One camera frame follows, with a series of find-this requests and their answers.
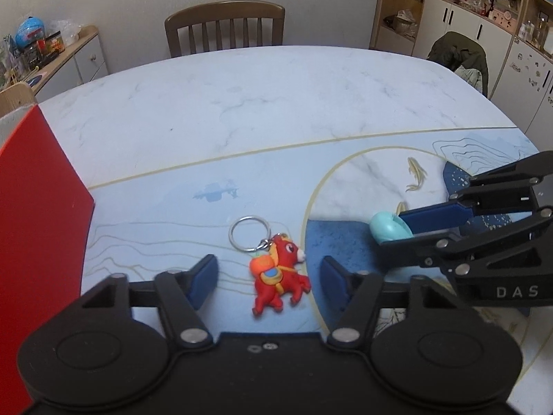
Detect blue globe toy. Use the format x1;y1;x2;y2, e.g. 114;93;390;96
15;17;45;49

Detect wooden sideboard cabinet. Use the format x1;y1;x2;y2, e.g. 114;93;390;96
1;25;109;116

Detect red horse keychain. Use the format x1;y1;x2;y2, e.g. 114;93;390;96
228;215;312;317

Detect white wall cupboards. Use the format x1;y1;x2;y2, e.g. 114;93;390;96
370;0;552;144

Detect teal pencil sharpener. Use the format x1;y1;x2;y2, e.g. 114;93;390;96
369;212;413;245

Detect red and white cardboard box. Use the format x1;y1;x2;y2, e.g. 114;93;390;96
1;105;94;414

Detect brown wooden chair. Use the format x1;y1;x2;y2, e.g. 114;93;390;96
164;0;286;58

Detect green jacket on chair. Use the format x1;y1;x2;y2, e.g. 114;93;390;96
427;31;489;96

